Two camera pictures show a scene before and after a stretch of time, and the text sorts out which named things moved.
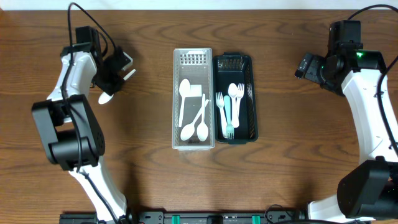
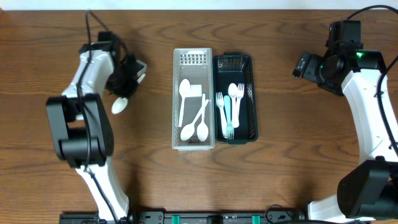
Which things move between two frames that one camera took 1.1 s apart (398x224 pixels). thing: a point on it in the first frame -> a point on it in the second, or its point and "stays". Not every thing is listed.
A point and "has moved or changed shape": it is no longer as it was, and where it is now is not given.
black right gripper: [304, 66] stays
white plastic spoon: [188, 130] stays
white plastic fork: [220, 102] stays
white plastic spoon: [104, 97] has moved or changed shape
